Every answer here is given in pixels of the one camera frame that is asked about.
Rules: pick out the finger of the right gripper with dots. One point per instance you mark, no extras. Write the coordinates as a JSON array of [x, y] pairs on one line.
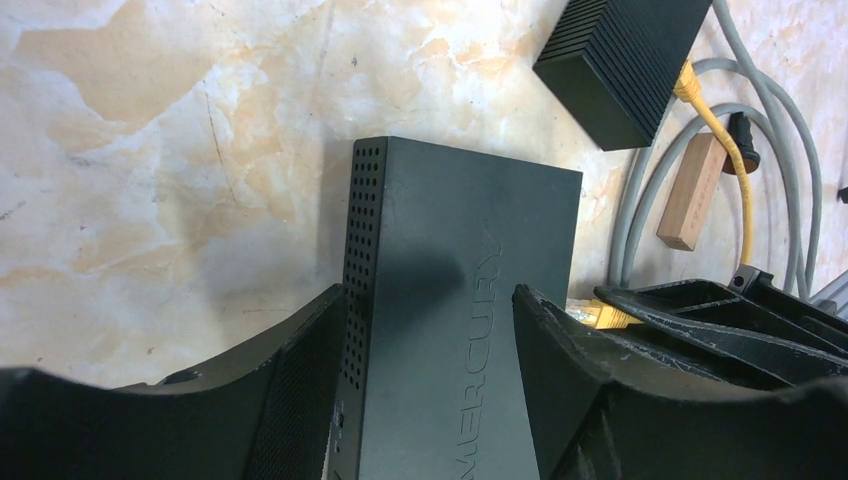
[[750, 302], [737, 356]]

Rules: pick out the black network switch box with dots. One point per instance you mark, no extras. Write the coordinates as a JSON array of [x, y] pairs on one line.
[[437, 239]]

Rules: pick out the black blue switch box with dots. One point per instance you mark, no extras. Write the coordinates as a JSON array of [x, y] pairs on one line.
[[612, 64]]

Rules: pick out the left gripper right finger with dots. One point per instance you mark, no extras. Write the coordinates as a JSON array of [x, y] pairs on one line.
[[601, 406]]

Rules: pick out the wooden cylinder block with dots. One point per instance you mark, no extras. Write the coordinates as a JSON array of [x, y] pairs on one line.
[[692, 192]]

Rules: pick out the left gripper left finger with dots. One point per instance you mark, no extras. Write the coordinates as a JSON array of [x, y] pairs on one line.
[[259, 410]]

